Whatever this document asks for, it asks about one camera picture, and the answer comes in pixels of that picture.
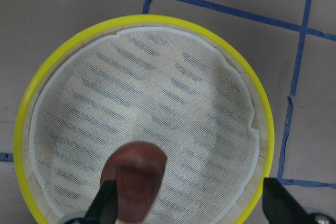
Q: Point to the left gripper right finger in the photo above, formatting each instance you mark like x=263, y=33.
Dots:
x=279, y=206

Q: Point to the yellow bamboo steamer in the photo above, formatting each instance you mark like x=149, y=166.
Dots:
x=155, y=79

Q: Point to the brown steamed bun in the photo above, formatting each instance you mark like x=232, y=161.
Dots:
x=138, y=169

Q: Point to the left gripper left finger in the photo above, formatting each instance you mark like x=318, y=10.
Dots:
x=104, y=208

